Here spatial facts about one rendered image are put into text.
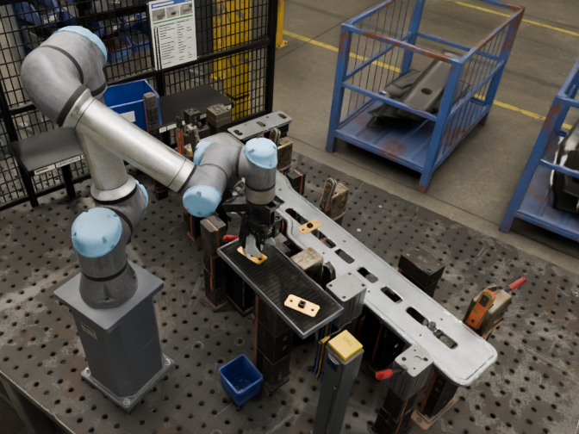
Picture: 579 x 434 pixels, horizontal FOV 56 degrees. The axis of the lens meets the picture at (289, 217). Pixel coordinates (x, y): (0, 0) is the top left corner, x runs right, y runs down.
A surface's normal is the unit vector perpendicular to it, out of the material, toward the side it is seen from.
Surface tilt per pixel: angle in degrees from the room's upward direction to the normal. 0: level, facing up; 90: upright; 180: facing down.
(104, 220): 8
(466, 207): 0
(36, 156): 0
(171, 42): 90
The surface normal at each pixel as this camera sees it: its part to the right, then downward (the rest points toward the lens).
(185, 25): 0.64, 0.53
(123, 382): 0.15, 0.65
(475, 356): 0.06, -0.75
